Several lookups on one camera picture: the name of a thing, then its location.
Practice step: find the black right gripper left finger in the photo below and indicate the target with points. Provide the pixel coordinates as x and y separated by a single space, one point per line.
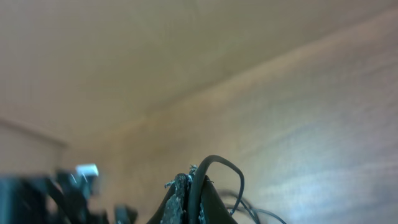
172 208

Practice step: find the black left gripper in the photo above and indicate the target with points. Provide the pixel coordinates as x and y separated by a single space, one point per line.
60 199

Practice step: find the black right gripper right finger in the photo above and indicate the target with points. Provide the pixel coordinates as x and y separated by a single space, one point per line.
212 209

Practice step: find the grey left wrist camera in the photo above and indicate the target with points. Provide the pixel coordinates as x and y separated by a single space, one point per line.
87 171

